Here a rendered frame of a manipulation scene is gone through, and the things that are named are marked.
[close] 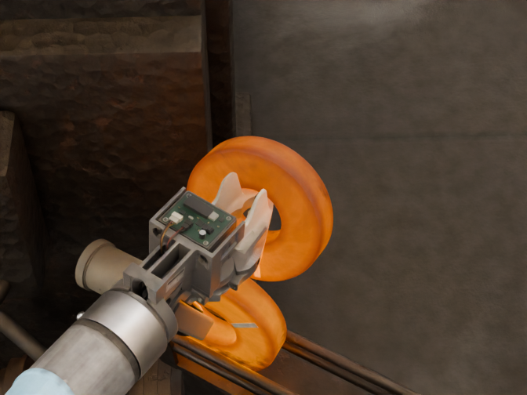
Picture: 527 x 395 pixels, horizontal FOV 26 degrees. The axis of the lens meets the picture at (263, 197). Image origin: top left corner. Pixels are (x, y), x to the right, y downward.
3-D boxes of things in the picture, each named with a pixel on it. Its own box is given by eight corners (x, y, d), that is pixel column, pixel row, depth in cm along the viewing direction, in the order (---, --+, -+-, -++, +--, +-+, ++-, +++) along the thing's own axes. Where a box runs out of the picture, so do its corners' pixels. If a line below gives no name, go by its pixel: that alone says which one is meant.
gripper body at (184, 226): (252, 219, 104) (172, 306, 97) (246, 275, 110) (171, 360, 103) (184, 180, 106) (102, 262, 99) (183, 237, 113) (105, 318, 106)
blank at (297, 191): (190, 125, 117) (174, 139, 115) (330, 143, 111) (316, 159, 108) (208, 253, 125) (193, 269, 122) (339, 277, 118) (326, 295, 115)
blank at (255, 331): (212, 349, 130) (198, 372, 128) (132, 255, 123) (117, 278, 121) (314, 349, 119) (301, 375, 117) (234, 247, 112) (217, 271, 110)
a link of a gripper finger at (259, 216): (299, 168, 111) (245, 227, 105) (292, 208, 115) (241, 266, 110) (272, 154, 112) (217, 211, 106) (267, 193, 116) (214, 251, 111)
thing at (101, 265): (113, 260, 133) (103, 227, 128) (175, 291, 129) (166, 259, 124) (80, 296, 130) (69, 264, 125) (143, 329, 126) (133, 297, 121)
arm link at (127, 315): (141, 395, 101) (70, 349, 104) (172, 360, 104) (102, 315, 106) (141, 349, 95) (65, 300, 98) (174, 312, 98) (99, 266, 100)
